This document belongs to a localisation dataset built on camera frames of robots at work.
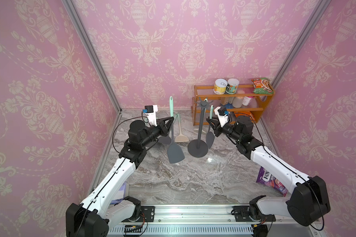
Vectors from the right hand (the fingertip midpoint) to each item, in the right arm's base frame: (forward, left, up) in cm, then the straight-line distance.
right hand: (209, 117), depth 76 cm
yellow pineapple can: (+21, -9, +3) cm, 23 cm away
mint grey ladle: (-4, -2, -15) cm, 16 cm away
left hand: (-5, +18, +5) cm, 19 cm away
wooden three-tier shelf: (+25, -17, -12) cm, 32 cm away
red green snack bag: (+22, -35, +2) cm, 42 cm away
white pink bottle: (+22, -30, -9) cm, 38 cm away
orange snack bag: (+25, -37, -25) cm, 52 cm away
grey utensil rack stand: (-1, +3, -29) cm, 29 cm away
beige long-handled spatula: (+7, +16, -29) cm, 33 cm away
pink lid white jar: (+23, -24, -11) cm, 35 cm away
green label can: (+21, -16, +4) cm, 27 cm away
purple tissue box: (-30, +46, -21) cm, 59 cm away
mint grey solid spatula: (-17, +19, -5) cm, 26 cm away
